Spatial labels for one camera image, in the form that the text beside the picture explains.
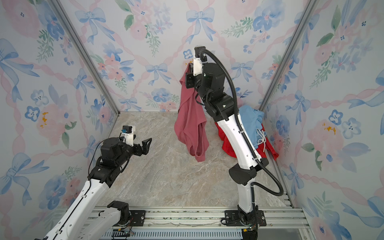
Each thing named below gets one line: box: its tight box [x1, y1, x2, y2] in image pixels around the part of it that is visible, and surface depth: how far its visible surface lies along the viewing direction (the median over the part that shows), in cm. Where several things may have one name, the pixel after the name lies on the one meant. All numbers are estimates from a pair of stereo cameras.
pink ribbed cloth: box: [174, 63, 210, 163], surface depth 71 cm
